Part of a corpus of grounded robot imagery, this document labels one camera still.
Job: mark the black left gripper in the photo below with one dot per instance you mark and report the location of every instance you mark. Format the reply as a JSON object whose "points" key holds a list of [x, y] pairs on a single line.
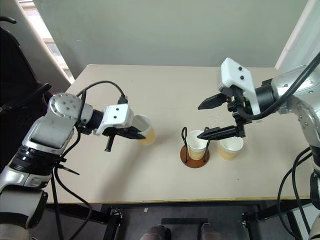
{"points": [[117, 131]]}

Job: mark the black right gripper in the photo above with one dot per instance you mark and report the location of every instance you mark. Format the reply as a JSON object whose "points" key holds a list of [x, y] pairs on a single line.
{"points": [[239, 100]]}

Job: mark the white and tan paper cup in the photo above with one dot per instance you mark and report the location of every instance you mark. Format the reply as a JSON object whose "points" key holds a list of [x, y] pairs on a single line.
{"points": [[196, 151], [228, 153], [149, 137]]}

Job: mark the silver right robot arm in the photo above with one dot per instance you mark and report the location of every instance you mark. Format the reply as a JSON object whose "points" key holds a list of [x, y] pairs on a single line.
{"points": [[300, 85]]}

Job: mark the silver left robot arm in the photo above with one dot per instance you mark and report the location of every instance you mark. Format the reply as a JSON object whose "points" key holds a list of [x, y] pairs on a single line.
{"points": [[50, 130]]}

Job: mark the black zip tie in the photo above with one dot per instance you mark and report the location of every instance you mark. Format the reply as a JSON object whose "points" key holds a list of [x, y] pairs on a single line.
{"points": [[70, 171]]}

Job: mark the dark rounded shape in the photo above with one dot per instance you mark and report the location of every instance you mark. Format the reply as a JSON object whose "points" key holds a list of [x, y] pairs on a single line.
{"points": [[209, 232], [155, 232]]}

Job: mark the white upright panel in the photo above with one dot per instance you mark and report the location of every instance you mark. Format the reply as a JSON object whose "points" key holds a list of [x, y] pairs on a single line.
{"points": [[300, 32]]}

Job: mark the black chair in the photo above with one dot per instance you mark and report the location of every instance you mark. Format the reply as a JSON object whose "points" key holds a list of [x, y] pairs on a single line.
{"points": [[15, 75]]}

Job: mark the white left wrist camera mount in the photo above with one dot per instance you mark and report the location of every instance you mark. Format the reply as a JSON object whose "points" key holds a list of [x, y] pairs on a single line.
{"points": [[117, 113]]}

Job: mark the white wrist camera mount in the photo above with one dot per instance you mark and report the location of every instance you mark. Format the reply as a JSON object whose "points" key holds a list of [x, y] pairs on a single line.
{"points": [[117, 113], [232, 72]]}

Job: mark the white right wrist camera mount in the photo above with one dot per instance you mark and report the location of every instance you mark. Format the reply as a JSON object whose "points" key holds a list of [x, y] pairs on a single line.
{"points": [[232, 72]]}

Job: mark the black metal table frame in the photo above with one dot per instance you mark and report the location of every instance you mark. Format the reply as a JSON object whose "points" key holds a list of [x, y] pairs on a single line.
{"points": [[250, 220]]}

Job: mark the window with beige frame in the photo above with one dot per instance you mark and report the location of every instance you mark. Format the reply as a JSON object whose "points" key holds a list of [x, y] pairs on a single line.
{"points": [[53, 48]]}

